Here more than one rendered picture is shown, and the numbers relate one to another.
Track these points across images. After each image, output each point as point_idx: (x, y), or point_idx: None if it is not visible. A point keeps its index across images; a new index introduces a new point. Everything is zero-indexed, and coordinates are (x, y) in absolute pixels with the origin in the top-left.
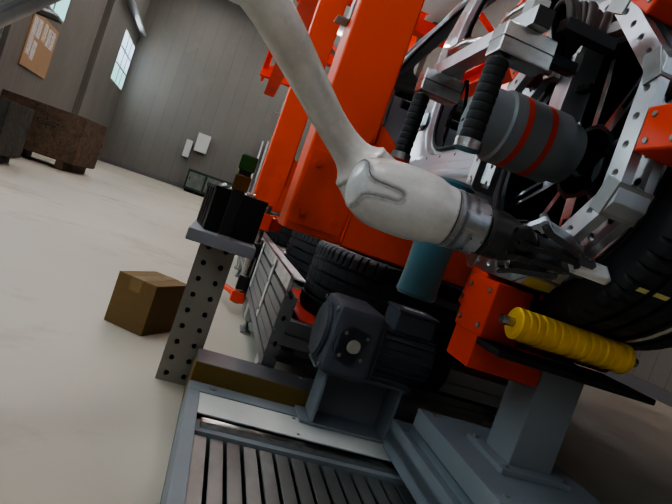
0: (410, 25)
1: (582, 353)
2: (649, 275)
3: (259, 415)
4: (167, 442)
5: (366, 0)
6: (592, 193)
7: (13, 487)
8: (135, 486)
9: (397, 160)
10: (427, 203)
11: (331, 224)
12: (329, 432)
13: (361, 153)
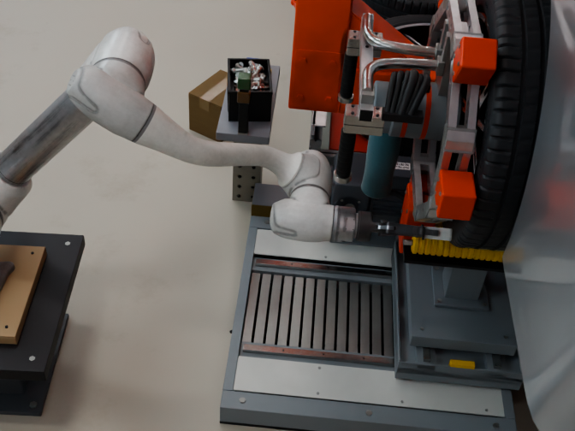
0: None
1: (462, 257)
2: (465, 245)
3: (299, 243)
4: (240, 270)
5: None
6: None
7: (160, 326)
8: (222, 313)
9: (293, 206)
10: (310, 234)
11: (326, 102)
12: (352, 247)
13: (285, 172)
